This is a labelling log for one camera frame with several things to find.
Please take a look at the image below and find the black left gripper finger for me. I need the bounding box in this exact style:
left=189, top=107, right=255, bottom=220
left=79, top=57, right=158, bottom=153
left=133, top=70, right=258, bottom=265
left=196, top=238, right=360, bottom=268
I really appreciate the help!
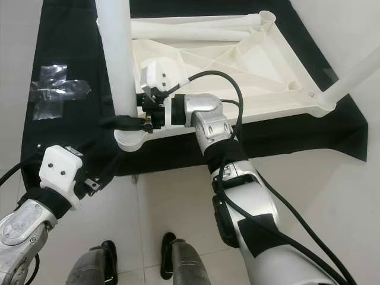
left=89, top=153, right=118, bottom=185

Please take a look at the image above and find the white plastic table top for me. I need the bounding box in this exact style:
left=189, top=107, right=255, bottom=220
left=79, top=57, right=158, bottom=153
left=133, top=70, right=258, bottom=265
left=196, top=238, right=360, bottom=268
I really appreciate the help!
left=98, top=11, right=336, bottom=154

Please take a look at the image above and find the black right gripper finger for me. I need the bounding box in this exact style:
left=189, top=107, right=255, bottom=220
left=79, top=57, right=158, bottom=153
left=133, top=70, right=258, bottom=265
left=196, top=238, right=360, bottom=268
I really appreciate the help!
left=100, top=116, right=152, bottom=132

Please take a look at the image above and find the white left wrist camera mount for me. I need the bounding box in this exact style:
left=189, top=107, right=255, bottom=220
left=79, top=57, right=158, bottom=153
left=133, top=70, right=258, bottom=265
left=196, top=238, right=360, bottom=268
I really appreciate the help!
left=39, top=145, right=84, bottom=210

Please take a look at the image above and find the clear tape patch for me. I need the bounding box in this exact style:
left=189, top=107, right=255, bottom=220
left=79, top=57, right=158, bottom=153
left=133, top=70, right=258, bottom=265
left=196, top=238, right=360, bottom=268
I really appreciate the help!
left=30, top=64, right=91, bottom=121
left=324, top=66, right=340, bottom=83

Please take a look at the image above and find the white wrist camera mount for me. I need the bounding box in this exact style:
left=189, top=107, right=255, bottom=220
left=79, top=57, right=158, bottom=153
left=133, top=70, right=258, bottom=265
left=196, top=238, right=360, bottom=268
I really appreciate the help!
left=39, top=145, right=84, bottom=210
left=141, top=59, right=186, bottom=128

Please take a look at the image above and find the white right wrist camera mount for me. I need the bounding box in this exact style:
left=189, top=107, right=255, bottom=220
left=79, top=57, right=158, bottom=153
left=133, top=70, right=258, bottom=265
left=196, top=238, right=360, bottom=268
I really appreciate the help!
left=141, top=59, right=186, bottom=128

